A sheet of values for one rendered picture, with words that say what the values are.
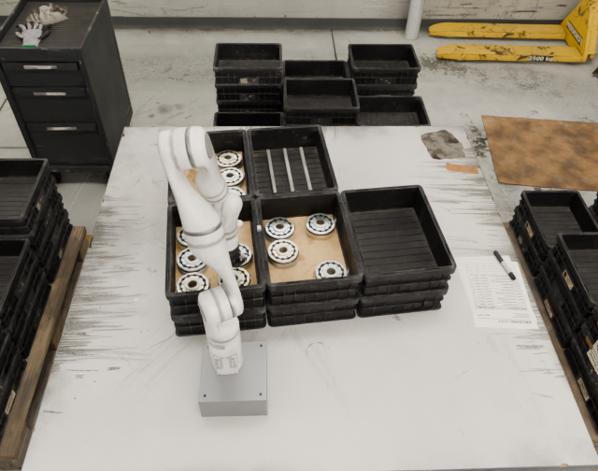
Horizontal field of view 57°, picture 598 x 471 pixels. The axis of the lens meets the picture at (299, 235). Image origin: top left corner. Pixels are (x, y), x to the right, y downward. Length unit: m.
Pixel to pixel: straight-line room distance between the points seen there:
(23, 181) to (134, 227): 0.84
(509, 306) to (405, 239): 0.42
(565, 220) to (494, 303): 1.19
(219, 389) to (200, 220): 0.56
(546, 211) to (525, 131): 1.14
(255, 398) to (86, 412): 0.50
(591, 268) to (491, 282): 0.78
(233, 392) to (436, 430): 0.60
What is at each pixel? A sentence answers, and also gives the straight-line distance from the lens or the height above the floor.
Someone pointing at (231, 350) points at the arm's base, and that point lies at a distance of 1.55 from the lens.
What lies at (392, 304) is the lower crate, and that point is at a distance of 1.86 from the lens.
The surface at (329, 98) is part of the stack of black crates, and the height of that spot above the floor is 0.49.
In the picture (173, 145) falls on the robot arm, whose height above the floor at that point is 1.51.
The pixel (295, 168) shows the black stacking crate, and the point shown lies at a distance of 2.20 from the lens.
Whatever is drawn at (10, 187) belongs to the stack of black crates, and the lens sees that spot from 2.90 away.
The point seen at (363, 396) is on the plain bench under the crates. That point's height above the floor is 0.70.
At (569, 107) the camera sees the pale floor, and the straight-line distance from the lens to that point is 4.58.
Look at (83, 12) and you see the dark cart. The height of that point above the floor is 0.86.
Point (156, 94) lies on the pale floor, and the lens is 4.25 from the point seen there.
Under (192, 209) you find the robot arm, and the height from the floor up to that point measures 1.36.
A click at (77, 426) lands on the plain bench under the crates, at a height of 0.70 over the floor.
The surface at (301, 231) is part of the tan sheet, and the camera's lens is 1.95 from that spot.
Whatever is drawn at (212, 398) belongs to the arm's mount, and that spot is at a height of 0.79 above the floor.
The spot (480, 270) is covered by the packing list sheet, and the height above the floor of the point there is 0.70.
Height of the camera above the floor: 2.24
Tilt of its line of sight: 47 degrees down
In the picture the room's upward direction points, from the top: 2 degrees clockwise
